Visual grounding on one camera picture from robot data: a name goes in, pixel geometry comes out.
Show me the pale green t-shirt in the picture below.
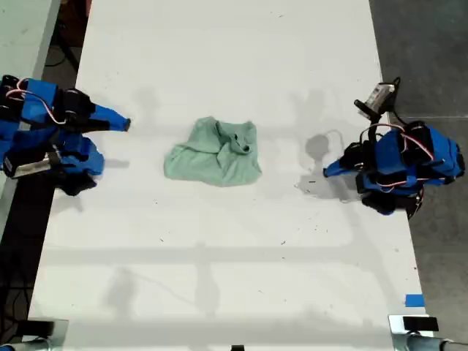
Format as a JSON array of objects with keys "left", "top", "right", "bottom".
[{"left": 162, "top": 116, "right": 263, "bottom": 188}]

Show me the white side table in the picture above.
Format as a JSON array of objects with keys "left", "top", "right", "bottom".
[{"left": 0, "top": 0, "right": 61, "bottom": 238}]

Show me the small black box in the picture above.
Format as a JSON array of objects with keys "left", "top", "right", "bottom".
[
  {"left": 402, "top": 316, "right": 439, "bottom": 333},
  {"left": 26, "top": 319, "right": 56, "bottom": 336}
]

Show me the metal table clamp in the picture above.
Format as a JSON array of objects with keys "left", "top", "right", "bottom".
[
  {"left": 388, "top": 314, "right": 468, "bottom": 351},
  {"left": 0, "top": 317, "right": 69, "bottom": 351}
]

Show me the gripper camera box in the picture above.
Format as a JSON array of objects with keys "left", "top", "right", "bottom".
[
  {"left": 4, "top": 151, "right": 61, "bottom": 180},
  {"left": 353, "top": 82, "right": 398, "bottom": 120}
]

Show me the short blue tape strip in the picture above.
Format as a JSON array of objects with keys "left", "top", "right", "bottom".
[{"left": 404, "top": 293, "right": 426, "bottom": 308}]

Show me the black camera stalk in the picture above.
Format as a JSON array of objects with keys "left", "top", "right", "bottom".
[{"left": 365, "top": 113, "right": 382, "bottom": 144}]

